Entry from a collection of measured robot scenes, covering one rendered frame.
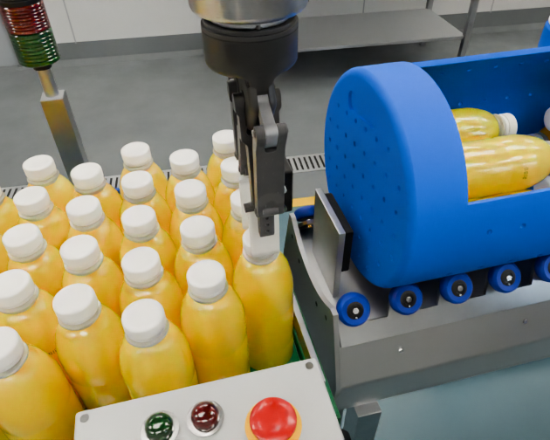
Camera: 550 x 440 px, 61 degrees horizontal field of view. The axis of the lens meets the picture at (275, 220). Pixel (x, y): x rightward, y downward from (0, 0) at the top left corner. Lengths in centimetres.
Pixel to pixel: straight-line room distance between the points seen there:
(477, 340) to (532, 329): 9
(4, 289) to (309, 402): 31
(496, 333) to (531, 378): 111
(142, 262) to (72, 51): 373
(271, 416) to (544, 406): 152
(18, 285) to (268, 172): 28
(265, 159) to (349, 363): 39
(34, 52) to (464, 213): 66
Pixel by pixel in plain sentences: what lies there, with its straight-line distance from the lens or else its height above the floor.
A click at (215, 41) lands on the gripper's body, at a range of 37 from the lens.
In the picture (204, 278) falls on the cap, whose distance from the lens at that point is 47.
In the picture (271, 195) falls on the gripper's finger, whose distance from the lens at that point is 40.
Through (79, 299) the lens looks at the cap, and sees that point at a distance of 49.
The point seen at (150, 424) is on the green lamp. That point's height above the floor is 111.
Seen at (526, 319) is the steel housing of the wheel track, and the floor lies 88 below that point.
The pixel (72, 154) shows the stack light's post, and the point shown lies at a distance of 94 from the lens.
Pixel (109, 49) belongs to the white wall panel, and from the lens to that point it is 413.
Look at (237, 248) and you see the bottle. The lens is 58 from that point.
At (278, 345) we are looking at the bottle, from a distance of 60.
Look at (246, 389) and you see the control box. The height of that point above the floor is 110.
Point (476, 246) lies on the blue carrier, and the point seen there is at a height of 109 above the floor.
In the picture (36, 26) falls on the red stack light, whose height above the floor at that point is 122.
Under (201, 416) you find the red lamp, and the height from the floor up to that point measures 111.
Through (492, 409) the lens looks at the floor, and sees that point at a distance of 177.
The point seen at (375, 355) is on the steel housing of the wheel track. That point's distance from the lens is 70.
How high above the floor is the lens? 146
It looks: 41 degrees down
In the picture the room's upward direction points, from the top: 1 degrees counter-clockwise
